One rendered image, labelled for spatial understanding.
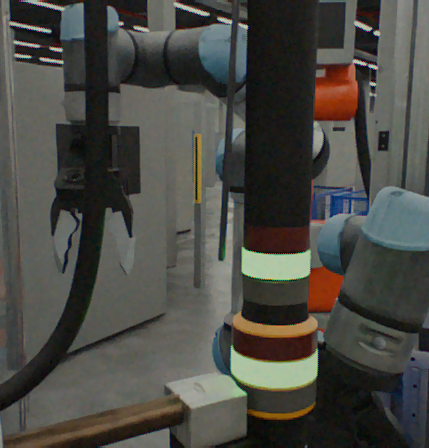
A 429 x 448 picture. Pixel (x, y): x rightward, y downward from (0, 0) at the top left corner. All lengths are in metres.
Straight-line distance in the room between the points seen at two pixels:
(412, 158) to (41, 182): 3.26
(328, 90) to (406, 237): 3.92
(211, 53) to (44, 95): 3.48
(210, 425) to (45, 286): 4.08
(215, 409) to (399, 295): 0.26
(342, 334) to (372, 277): 0.06
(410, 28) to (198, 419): 1.08
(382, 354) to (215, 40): 0.47
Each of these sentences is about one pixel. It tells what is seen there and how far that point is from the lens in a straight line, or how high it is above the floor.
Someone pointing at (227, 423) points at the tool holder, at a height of 1.54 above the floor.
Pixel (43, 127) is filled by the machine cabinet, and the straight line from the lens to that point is 4.23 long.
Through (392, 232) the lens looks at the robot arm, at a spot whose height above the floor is 1.59.
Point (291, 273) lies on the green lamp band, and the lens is 0.28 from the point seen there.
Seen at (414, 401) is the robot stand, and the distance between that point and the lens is 1.28.
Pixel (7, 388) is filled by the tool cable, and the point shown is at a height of 1.57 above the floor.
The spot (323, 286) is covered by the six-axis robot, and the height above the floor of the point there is 0.58.
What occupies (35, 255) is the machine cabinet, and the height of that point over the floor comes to 0.84.
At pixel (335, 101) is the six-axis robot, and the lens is 4.39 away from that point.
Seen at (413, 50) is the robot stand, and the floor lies 1.83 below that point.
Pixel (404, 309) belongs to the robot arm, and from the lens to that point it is 0.51.
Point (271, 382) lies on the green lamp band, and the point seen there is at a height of 1.55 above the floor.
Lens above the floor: 1.67
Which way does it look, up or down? 9 degrees down
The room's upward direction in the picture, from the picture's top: 1 degrees clockwise
